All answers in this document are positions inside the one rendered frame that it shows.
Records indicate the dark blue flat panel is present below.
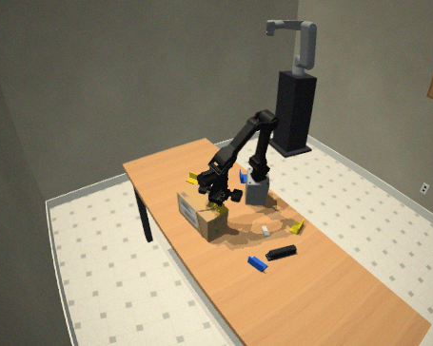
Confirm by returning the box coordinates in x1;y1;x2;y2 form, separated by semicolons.
247;256;267;272

